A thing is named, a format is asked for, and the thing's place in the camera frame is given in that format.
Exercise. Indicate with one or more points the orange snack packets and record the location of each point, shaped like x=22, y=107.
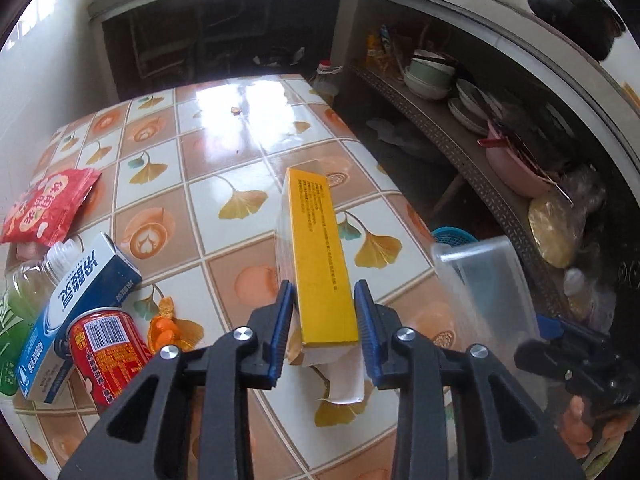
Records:
x=372, y=52

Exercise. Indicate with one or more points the blue white toothpaste box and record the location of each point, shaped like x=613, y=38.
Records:
x=75, y=300

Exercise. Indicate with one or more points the orange plastic wrapper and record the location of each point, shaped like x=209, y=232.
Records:
x=167, y=330

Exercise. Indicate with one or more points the red drink can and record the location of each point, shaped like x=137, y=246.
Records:
x=110, y=355

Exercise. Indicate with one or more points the yellow cardboard box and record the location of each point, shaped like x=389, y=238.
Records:
x=320, y=260

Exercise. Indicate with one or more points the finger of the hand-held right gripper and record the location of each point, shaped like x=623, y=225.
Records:
x=550, y=327
x=540, y=357

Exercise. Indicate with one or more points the stack of bowls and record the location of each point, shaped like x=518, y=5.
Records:
x=430, y=82

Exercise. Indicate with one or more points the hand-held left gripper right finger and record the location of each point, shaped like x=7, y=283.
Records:
x=367, y=335

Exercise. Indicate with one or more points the green plastic bottle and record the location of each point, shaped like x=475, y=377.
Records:
x=30, y=285

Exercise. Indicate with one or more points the blue plastic basket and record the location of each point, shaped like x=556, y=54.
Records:
x=450, y=235

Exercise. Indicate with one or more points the dark metal pot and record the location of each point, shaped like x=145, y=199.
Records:
x=565, y=5

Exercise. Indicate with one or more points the clear plastic container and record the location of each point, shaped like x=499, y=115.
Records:
x=480, y=280

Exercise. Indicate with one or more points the person's right hand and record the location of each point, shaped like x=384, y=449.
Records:
x=577, y=420

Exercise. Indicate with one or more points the plastic bag with yellow contents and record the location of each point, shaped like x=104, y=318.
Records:
x=550, y=225

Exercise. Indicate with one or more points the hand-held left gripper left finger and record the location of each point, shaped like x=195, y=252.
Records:
x=280, y=335

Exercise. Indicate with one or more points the ginkgo patterned tablecloth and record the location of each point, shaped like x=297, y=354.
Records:
x=210, y=160

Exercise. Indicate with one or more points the bottle with red cap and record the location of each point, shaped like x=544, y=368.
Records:
x=327, y=77

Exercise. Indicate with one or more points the stack of plates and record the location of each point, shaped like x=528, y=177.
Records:
x=470, y=105

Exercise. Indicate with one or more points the pink plastic basin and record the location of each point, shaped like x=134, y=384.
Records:
x=510, y=170

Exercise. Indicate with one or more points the perforated metal shelf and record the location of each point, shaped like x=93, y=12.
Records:
x=450, y=140

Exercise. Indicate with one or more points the red snack packet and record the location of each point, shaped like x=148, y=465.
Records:
x=45, y=207

